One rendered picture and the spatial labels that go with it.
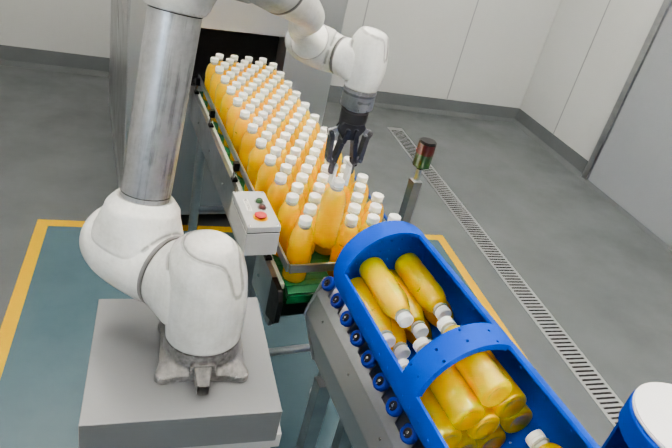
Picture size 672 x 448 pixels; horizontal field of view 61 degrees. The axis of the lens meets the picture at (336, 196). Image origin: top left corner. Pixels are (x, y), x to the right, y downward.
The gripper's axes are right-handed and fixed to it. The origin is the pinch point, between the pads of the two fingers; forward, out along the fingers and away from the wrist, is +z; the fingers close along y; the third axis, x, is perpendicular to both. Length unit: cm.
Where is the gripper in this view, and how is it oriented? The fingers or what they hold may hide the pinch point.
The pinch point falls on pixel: (339, 173)
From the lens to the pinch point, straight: 164.3
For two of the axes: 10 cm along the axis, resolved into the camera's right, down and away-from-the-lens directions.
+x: -3.6, -5.1, 7.8
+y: 9.1, -0.1, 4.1
